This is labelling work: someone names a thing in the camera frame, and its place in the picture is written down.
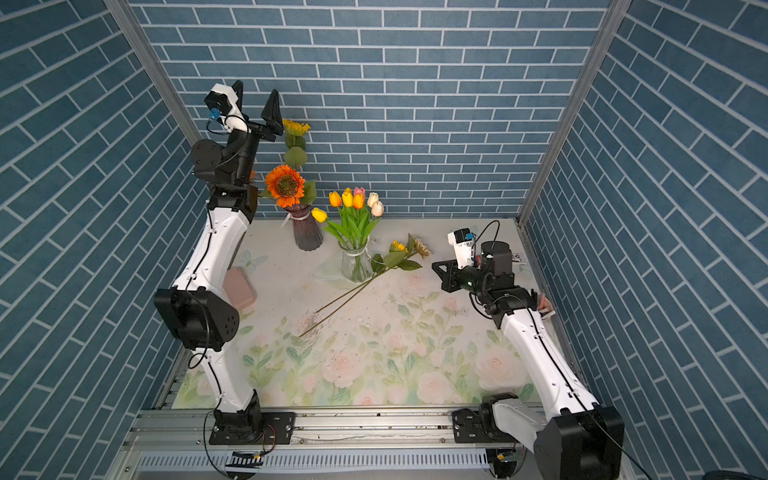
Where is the yellow sunflower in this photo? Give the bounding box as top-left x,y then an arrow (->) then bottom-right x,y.
282,119 -> 316,205
299,235 -> 430,338

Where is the orange gerbera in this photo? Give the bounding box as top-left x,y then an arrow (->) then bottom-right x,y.
259,165 -> 317,209

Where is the beige daisy flower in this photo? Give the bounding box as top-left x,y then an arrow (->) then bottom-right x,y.
316,234 -> 432,313

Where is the orange yellow tulip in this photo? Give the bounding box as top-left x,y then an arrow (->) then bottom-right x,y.
340,188 -> 355,247

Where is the red orange tulip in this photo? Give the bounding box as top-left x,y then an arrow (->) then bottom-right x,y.
352,192 -> 365,247

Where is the white tulip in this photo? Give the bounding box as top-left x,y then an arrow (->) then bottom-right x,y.
365,192 -> 380,206

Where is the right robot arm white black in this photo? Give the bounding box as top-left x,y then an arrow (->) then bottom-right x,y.
432,229 -> 624,479

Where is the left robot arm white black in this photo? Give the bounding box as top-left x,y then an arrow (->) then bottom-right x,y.
154,81 -> 284,445

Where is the purple glass vase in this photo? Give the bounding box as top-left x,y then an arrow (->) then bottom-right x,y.
286,204 -> 323,251

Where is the pink rectangular box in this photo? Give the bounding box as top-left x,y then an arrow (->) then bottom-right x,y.
224,267 -> 257,315

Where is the clear glass vase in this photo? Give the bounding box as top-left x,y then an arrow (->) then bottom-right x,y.
339,241 -> 373,283

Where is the dried lavender sprig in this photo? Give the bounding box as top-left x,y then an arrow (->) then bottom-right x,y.
294,312 -> 324,346

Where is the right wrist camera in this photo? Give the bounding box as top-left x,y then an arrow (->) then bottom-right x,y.
447,228 -> 475,269

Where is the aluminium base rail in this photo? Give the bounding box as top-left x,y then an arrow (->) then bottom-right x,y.
122,404 -> 619,475

